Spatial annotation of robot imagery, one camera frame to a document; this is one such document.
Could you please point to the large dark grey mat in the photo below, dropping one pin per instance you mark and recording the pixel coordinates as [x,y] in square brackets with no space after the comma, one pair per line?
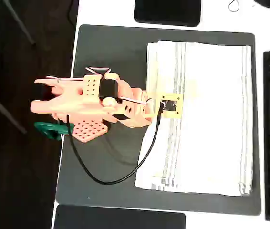
[101,47]

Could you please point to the black mouse pad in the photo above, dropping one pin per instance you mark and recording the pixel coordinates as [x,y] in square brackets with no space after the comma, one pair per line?
[167,12]
[118,218]

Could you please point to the green table clamp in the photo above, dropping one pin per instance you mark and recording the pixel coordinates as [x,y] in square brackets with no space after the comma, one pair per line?
[51,130]

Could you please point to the grey metal leg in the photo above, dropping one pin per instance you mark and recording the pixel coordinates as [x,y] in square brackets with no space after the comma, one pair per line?
[18,22]

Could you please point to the orange wrist camera mount plate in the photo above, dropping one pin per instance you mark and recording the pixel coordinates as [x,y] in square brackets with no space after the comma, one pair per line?
[173,114]

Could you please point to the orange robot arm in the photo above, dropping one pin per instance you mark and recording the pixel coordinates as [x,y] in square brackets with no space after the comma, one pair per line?
[73,105]

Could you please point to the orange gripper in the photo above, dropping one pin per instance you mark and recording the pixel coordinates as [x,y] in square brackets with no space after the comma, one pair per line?
[138,120]

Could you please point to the white striped towel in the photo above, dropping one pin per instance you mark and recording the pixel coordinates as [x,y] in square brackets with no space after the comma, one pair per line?
[216,119]

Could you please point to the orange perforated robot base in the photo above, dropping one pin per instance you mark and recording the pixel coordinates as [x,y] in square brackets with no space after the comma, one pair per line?
[89,131]

